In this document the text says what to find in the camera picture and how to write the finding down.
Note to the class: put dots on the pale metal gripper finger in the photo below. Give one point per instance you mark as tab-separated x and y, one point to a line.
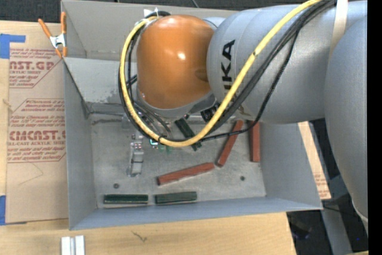
136	156

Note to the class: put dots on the grey metal bin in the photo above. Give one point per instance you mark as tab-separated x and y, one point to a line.
119	164

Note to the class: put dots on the dark green flat block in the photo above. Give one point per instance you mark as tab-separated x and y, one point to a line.
125	199
175	198
191	135

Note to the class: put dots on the red-brown flat block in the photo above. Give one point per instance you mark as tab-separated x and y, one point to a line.
185	173
255	146
229	144

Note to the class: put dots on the brown cardboard board, red print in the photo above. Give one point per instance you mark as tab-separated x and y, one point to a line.
35	182

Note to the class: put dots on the black cylinder on white bracket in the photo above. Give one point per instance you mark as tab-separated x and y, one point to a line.
208	114

